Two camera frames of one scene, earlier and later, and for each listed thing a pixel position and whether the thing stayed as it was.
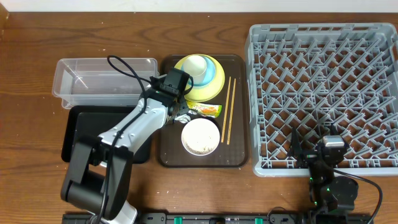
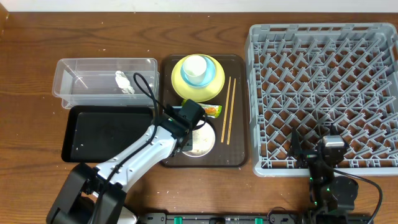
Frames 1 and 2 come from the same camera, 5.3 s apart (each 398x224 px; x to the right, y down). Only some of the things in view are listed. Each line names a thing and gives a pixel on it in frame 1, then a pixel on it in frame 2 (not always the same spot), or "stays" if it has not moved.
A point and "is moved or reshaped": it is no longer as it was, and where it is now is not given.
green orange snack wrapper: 209,109 stays
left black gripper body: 181,102 → 190,147
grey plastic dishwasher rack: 313,76 stays
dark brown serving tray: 232,149 stays
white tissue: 183,118 is moved or reshaped
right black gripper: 307,156 stays
